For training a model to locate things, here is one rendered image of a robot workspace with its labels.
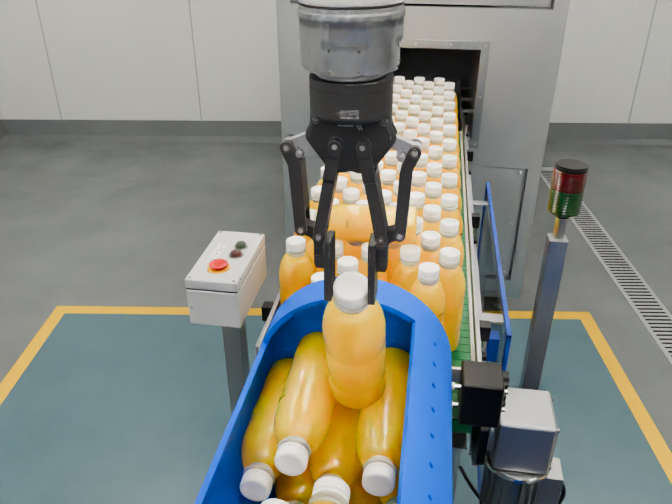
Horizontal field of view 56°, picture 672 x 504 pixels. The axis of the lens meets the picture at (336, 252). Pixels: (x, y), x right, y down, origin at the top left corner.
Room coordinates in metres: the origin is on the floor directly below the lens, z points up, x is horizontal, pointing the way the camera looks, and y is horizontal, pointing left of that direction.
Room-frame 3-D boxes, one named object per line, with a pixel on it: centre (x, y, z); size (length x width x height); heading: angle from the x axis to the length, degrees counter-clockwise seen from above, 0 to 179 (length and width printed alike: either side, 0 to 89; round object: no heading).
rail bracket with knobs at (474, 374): (0.84, -0.25, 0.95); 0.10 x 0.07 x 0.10; 81
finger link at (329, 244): (0.57, 0.01, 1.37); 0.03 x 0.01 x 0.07; 171
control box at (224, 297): (1.07, 0.21, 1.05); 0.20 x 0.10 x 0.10; 171
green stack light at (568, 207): (1.15, -0.46, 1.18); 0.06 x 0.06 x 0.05
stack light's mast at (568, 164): (1.15, -0.46, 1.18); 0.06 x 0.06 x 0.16
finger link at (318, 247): (0.57, 0.02, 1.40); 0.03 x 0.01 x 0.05; 81
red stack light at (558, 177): (1.15, -0.46, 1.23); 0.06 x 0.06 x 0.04
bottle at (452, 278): (1.05, -0.22, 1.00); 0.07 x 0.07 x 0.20
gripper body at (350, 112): (0.56, -0.01, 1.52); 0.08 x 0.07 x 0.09; 81
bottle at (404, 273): (1.06, -0.14, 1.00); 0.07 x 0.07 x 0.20
